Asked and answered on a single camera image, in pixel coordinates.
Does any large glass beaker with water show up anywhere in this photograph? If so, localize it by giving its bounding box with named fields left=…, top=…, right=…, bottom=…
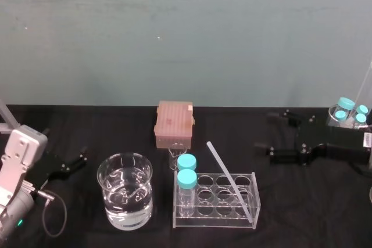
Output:
left=96, top=152, right=154, bottom=231

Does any large teal capped vial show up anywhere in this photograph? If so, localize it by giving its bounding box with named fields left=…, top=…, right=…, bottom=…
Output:
left=331, top=96, right=356, bottom=121

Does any clear container of vials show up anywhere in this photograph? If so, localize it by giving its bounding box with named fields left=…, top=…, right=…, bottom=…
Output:
left=326, top=104, right=372, bottom=130

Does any clear acrylic tube rack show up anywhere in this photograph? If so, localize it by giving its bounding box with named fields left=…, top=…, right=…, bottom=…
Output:
left=172, top=171, right=260, bottom=229

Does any clear glass stirring rod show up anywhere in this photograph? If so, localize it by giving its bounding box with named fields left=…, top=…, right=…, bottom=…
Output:
left=206, top=141, right=253, bottom=223

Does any black table cloth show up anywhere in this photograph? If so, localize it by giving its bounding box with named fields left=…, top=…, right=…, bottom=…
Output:
left=0, top=103, right=372, bottom=248

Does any teal capped clear vial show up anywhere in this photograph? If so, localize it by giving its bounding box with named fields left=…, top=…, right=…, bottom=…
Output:
left=177, top=154, right=198, bottom=171
left=176, top=168, right=198, bottom=217

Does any pink pipette tip box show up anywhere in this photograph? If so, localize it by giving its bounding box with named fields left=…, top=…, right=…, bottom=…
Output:
left=153, top=100, right=195, bottom=150

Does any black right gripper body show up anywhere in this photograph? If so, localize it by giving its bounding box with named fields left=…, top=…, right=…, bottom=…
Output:
left=295, top=120, right=372, bottom=168

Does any small empty glass beaker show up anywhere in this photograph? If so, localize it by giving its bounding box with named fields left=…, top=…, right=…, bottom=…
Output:
left=167, top=142, right=187, bottom=171

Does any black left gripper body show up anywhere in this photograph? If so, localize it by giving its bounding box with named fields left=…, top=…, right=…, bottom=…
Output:
left=27, top=145, right=71, bottom=193

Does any thin dark gripper cable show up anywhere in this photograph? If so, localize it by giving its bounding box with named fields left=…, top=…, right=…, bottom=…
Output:
left=35, top=189, right=69, bottom=238

